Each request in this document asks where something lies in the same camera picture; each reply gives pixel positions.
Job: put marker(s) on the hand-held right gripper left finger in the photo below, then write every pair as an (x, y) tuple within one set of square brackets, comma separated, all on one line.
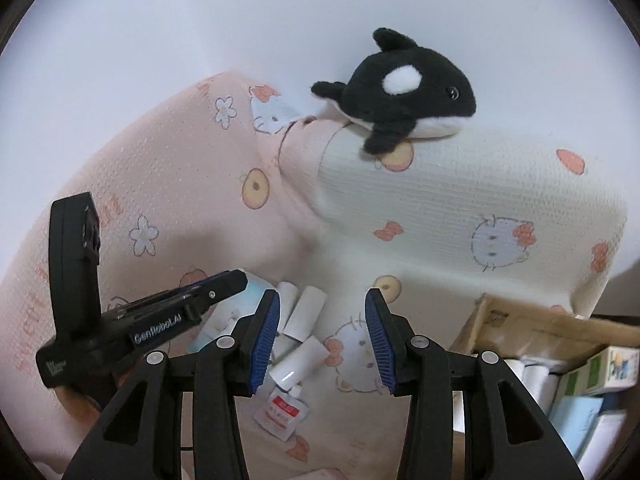
[(264, 345)]

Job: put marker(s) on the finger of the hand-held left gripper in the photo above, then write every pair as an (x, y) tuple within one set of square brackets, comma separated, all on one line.
[(220, 287)]

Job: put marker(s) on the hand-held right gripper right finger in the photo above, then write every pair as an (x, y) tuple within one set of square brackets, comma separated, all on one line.
[(377, 345)]

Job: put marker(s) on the white tube bottle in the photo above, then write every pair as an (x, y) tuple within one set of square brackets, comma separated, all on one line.
[(297, 366)]

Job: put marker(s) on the light blue printed tissue pack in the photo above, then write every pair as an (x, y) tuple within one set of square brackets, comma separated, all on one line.
[(220, 327)]

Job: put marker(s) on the white pouch with red label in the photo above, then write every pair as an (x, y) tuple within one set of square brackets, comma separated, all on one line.
[(280, 412)]

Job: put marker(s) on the cardboard box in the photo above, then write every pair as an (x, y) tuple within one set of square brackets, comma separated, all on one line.
[(520, 325)]

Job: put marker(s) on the plain light blue pack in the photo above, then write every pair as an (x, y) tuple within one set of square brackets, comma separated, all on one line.
[(575, 417)]

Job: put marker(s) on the person's left hand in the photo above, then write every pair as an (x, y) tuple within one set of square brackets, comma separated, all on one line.
[(80, 401)]

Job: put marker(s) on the pink printed bedsheet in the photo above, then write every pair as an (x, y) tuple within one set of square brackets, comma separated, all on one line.
[(175, 170)]

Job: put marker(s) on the cream printed pillow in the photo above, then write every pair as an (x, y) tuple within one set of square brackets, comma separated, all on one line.
[(440, 200)]

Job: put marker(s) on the yellow green printed carton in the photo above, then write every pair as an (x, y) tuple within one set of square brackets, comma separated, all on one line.
[(607, 370)]

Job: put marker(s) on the white flat pack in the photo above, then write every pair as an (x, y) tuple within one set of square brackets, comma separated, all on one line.
[(602, 435)]

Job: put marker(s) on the black white orca plush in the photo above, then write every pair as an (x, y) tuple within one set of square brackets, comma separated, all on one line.
[(400, 95)]

